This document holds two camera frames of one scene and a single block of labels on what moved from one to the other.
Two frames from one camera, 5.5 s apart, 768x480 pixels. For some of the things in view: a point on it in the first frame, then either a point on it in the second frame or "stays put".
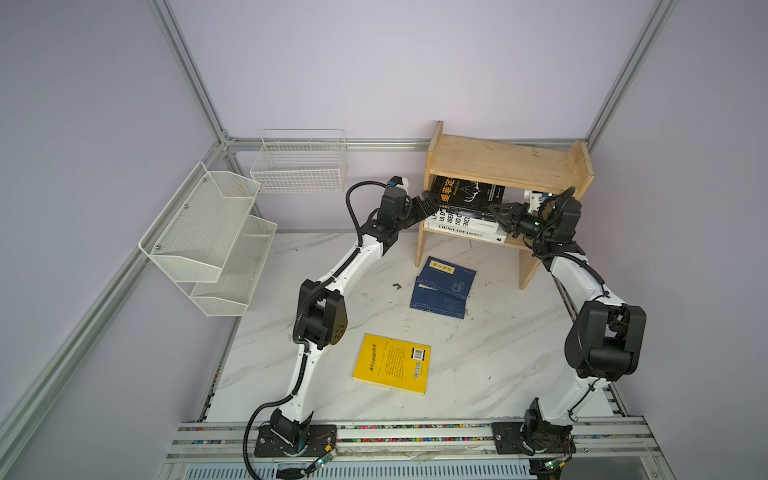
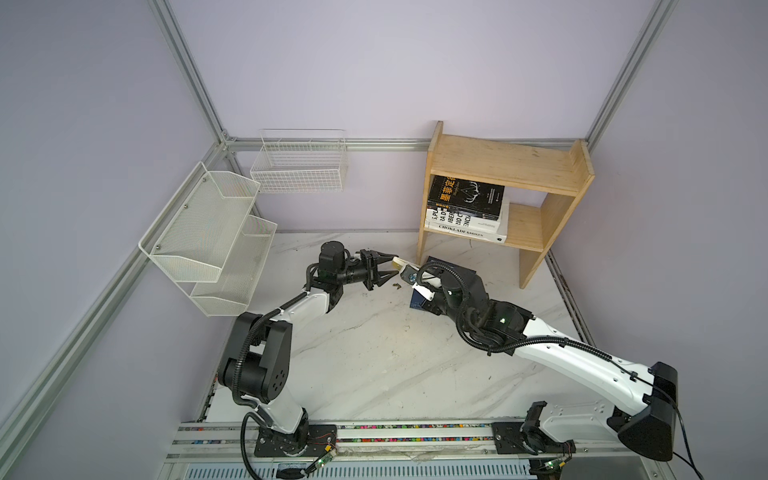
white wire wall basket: (301, 161) stays put
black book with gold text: (462, 192) stays put
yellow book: (392, 363) -> (401, 264)
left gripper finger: (430, 202) -> (378, 257)
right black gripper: (514, 215) -> (435, 273)
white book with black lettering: (447, 217) stays put
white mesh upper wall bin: (193, 237) stays put
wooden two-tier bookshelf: (530, 163) stays put
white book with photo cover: (477, 234) stays put
